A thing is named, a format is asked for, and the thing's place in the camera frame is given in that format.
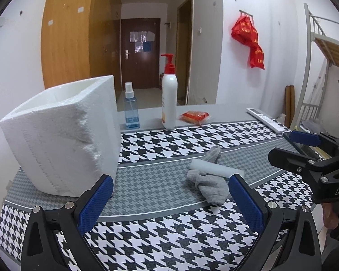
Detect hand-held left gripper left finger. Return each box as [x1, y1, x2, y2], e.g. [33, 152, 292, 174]
[21, 173, 114, 271]

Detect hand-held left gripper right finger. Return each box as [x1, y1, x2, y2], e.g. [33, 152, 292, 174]
[228, 173, 322, 271]

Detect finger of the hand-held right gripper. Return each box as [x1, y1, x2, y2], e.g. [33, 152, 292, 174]
[282, 130, 339, 159]
[268, 147, 332, 182]

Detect grey sock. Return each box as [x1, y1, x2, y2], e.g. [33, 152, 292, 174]
[186, 145, 229, 205]

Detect white foam box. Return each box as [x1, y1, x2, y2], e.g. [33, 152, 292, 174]
[0, 75, 122, 199]

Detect person's right hand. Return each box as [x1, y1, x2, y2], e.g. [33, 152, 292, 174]
[322, 203, 339, 231]

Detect white remote control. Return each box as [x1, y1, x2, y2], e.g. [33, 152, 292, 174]
[246, 107, 293, 134]

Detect houndstooth tablecloth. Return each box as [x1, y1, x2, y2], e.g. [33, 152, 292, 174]
[0, 103, 317, 271]

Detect blue spray bottle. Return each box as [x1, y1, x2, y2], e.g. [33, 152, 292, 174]
[124, 82, 141, 131]

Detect red snack packet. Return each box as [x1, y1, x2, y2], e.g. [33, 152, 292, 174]
[178, 110, 211, 126]

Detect white metal bunk bed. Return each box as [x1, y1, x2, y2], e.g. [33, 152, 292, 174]
[289, 3, 339, 136]

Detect red plastic bags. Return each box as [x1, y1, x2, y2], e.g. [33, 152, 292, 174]
[231, 15, 266, 70]

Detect white lotion bottle red pump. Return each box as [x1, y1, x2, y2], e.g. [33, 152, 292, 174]
[160, 54, 179, 131]

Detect dark brown door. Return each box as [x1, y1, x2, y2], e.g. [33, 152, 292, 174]
[120, 18, 161, 90]

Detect wooden wardrobe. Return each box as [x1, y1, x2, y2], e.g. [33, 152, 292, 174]
[40, 0, 122, 91]

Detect grey photo poster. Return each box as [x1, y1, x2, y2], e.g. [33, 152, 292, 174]
[130, 31, 147, 53]

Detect wooden door frame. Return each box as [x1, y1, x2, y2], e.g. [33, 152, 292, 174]
[176, 0, 194, 105]

